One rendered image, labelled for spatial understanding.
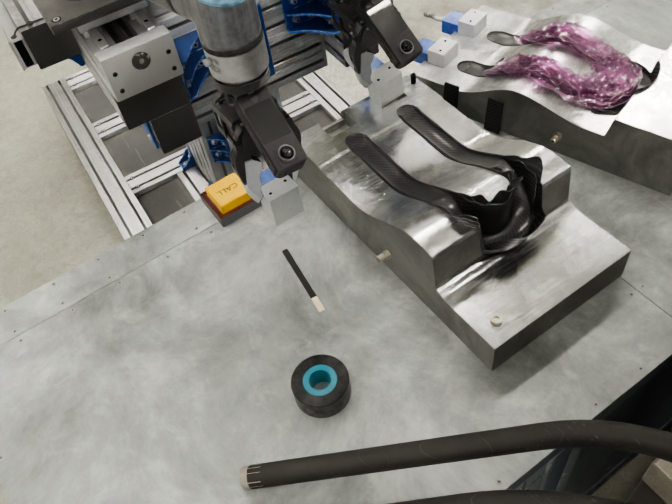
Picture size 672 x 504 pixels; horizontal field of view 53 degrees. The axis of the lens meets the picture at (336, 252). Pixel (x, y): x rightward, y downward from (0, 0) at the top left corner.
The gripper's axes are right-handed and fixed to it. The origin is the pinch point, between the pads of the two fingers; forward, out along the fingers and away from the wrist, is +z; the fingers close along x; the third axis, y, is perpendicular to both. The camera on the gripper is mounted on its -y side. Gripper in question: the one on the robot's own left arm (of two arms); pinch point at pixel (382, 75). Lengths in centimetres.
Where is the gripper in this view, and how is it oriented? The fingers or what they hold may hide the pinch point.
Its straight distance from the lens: 118.8
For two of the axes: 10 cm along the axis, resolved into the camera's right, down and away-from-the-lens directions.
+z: 1.4, 4.5, 8.8
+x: -8.0, 5.8, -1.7
